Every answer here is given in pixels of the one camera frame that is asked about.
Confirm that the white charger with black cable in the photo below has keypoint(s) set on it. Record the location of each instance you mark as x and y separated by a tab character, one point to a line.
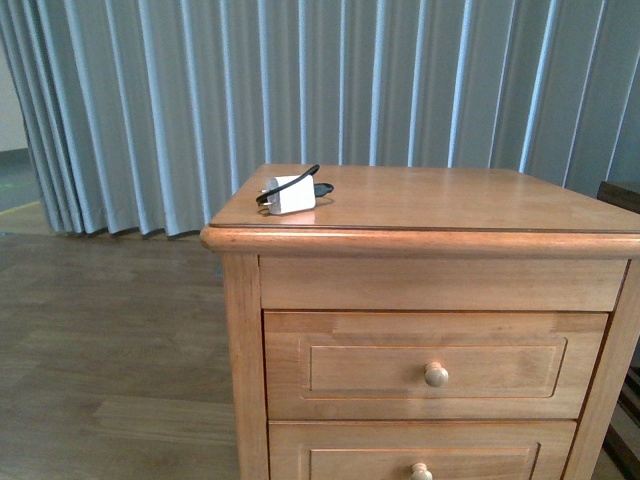
290	194

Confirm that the light wooden nightstand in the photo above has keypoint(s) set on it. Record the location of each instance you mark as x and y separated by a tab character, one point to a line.
398	239

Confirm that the wooden drawer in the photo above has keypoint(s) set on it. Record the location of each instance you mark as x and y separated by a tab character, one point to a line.
419	450
429	365

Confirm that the grey pleated curtain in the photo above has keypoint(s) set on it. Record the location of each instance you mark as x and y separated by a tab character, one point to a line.
149	115

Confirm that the dark wooden side table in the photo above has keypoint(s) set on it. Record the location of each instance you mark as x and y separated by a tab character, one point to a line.
622	437

